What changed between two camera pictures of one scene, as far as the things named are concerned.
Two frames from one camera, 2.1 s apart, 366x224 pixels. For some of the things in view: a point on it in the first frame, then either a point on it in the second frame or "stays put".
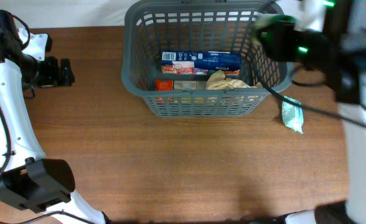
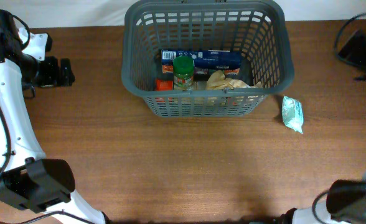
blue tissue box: (200, 62) stays put
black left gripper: (55, 78) stays put
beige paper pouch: (218, 80) stays put
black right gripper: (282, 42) to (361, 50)
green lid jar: (263, 22) to (183, 72)
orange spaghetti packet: (164, 84) stays put
